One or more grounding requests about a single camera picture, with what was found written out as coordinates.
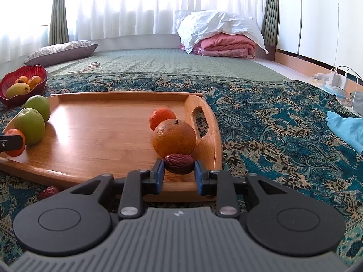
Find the white charger block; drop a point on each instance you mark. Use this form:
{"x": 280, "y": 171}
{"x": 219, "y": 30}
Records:
{"x": 337, "y": 80}

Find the white cabinet with wooden base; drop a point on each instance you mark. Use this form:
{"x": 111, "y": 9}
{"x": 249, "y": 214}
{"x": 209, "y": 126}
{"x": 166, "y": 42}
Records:
{"x": 312, "y": 14}

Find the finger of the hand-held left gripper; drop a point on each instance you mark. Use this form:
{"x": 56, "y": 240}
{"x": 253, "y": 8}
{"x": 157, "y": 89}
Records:
{"x": 11, "y": 144}

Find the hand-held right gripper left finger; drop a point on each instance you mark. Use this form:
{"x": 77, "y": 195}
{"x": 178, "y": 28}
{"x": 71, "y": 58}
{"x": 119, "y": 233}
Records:
{"x": 160, "y": 175}

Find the red scalloped bowl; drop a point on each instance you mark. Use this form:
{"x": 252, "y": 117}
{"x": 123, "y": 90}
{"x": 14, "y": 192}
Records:
{"x": 5, "y": 97}

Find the red date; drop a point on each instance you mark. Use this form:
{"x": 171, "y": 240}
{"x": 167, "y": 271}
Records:
{"x": 178, "y": 163}
{"x": 48, "y": 192}

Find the clear plastic bag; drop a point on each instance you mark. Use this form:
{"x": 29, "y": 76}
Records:
{"x": 319, "y": 78}

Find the white sheer curtain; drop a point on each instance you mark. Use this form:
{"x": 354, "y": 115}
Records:
{"x": 127, "y": 5}

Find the green apple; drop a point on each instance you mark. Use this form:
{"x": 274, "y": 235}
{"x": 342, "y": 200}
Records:
{"x": 29, "y": 126}
{"x": 38, "y": 107}

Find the teal paisley blanket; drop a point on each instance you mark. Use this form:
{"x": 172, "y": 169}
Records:
{"x": 269, "y": 136}

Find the small tangerine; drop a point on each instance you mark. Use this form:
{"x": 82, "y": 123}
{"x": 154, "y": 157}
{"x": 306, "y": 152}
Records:
{"x": 15, "y": 132}
{"x": 161, "y": 117}

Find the green curtain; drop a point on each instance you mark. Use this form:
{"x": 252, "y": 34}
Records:
{"x": 269, "y": 11}
{"x": 58, "y": 11}

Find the white duvet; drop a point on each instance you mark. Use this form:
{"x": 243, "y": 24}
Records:
{"x": 218, "y": 25}

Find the folded pink blanket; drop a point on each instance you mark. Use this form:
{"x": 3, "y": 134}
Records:
{"x": 227, "y": 46}

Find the light blue cloth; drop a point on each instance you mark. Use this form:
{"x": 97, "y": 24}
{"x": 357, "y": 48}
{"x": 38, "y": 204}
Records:
{"x": 346, "y": 127}

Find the wooden serving tray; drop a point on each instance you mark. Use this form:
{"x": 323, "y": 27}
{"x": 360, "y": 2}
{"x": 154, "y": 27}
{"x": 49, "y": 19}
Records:
{"x": 99, "y": 136}

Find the green quilted bedspread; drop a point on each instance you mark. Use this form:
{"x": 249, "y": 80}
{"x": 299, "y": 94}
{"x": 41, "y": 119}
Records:
{"x": 170, "y": 59}

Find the large orange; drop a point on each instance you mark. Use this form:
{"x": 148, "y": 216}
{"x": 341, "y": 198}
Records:
{"x": 174, "y": 141}

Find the round light blue base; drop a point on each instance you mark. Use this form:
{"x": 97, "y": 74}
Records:
{"x": 334, "y": 92}

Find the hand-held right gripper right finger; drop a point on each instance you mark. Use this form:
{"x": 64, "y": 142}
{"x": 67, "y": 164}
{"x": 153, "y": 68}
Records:
{"x": 200, "y": 178}

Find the small orange-yellow fruit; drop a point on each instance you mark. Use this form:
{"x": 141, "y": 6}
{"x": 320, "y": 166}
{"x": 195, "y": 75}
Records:
{"x": 34, "y": 82}
{"x": 22, "y": 79}

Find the floral grey pillow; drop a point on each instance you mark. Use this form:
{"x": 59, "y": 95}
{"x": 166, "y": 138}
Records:
{"x": 59, "y": 51}

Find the yellow mango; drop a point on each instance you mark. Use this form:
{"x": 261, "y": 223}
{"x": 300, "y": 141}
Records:
{"x": 17, "y": 89}

